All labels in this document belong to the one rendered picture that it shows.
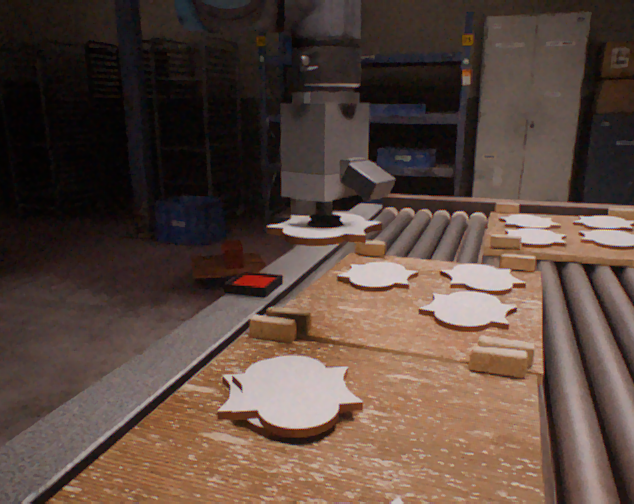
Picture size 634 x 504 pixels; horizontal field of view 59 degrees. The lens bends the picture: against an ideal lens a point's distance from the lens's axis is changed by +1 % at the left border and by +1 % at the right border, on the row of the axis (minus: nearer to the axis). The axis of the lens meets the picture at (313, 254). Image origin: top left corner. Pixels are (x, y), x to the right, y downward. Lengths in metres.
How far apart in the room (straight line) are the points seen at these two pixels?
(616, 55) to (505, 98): 0.91
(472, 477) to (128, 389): 0.38
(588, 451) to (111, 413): 0.46
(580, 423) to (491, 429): 0.11
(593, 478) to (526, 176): 4.75
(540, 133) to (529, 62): 0.59
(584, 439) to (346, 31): 0.46
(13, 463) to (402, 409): 0.35
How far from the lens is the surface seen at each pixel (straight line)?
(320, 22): 0.61
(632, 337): 0.87
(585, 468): 0.56
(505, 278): 0.96
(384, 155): 5.20
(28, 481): 0.56
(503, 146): 5.19
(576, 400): 0.67
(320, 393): 0.55
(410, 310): 0.81
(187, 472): 0.49
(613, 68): 5.42
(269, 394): 0.55
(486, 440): 0.54
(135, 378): 0.69
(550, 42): 5.22
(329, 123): 0.60
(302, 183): 0.62
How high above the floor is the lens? 1.22
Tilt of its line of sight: 15 degrees down
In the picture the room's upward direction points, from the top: straight up
